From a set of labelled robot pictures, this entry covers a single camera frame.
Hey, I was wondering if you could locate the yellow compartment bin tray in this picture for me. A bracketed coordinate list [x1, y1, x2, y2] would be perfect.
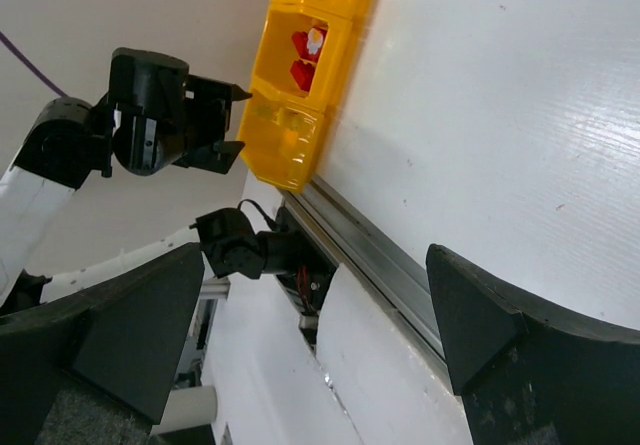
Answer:
[238, 0, 376, 192]

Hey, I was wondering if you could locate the white taped cover panel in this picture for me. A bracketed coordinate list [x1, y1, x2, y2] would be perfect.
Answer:
[316, 264, 472, 444]

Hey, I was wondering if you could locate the aluminium rail frame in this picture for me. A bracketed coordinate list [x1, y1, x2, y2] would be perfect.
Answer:
[283, 177, 445, 364]

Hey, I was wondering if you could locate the red arched lego brick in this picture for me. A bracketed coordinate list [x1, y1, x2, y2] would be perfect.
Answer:
[290, 59, 316, 92]

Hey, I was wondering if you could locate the red round lego stack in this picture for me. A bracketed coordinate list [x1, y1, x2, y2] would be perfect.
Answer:
[306, 27, 328, 61]

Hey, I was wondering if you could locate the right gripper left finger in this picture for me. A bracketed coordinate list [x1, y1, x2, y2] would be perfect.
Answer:
[1, 243, 204, 444]

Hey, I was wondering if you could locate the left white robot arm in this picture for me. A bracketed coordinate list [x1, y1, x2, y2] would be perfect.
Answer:
[1, 45, 282, 275]

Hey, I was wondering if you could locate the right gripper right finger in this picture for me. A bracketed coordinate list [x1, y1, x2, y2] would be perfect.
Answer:
[426, 244, 639, 444]

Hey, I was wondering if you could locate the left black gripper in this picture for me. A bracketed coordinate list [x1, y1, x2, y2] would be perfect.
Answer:
[108, 47, 252, 175]

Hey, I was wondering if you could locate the red green blue lego stack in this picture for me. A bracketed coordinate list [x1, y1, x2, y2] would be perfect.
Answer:
[291, 31, 309, 60]

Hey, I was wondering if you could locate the grey cylinder tube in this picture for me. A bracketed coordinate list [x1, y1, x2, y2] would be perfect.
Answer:
[158, 385, 218, 433]

